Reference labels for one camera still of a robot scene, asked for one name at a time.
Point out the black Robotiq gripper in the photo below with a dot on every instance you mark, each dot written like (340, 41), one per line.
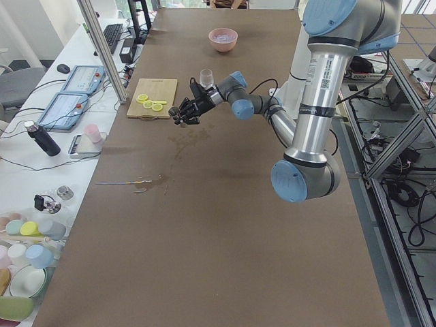
(201, 102)

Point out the steel double jigger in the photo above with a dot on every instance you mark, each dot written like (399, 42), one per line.
(174, 113)

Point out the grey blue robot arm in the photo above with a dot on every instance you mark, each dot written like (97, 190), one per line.
(335, 32)

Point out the clear wine glass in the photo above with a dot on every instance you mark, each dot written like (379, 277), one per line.
(206, 78)

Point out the clear ice cubes pile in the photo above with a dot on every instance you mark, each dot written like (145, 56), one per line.
(223, 38)

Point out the lower lemon slice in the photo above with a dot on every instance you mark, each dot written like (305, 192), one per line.
(157, 107)

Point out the lemon slice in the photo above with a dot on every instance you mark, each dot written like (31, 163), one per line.
(148, 104)
(157, 107)
(141, 98)

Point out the bamboo cutting board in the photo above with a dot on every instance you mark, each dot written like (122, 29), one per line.
(156, 89)

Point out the middle lemon slice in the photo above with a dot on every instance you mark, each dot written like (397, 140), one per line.
(148, 104)

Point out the upper lemon slice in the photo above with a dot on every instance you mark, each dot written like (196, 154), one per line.
(141, 98)

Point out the pink bowl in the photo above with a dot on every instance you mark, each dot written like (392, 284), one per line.
(223, 47)

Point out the black power adapter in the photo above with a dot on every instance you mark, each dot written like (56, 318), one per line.
(128, 50)

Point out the pink cup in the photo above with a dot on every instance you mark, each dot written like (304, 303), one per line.
(93, 133)

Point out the upper teach pendant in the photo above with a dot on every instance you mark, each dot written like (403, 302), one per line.
(84, 79)

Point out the teach pendant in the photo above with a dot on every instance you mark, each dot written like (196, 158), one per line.
(64, 111)
(84, 79)

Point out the black keyboard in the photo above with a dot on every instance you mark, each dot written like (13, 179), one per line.
(112, 35)

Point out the lower teach pendant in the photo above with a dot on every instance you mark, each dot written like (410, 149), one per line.
(64, 111)

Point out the black computer mouse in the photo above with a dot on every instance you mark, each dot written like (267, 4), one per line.
(63, 68)

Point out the black water bottle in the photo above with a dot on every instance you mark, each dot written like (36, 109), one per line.
(42, 138)

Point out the grey office chair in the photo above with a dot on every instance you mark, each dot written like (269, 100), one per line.
(17, 85)

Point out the grey cup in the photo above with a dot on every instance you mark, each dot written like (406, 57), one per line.
(52, 229)

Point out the yellow cup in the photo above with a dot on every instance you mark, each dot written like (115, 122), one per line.
(30, 228)

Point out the light blue cup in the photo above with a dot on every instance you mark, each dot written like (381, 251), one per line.
(39, 256)

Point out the mint green cup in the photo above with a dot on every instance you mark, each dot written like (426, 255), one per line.
(13, 227)

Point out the white cup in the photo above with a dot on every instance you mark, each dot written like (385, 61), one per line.
(17, 255)

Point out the white green-rimmed plate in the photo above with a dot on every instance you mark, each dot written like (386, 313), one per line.
(28, 282)

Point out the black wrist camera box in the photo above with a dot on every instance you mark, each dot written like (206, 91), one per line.
(197, 89)

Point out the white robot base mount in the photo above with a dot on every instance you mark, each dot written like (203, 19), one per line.
(291, 90)

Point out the aluminium frame post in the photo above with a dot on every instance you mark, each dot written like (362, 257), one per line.
(102, 48)

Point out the aluminium frame truss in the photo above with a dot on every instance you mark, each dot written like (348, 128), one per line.
(387, 134)

